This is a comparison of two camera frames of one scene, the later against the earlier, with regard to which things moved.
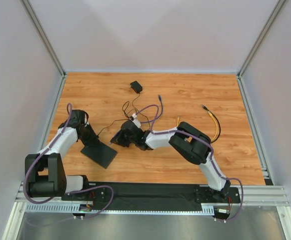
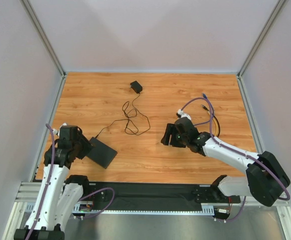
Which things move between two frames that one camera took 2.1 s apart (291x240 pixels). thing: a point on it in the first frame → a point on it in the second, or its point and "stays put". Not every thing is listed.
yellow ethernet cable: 210,113 stays put
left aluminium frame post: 47,42 stays put
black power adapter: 136,86 stays put
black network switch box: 100,153 stays put
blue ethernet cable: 160,99 → 205,97
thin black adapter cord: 126,115 stays put
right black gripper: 122,138 → 175,136
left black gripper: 92,139 → 84,146
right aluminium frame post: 263,33 stays put
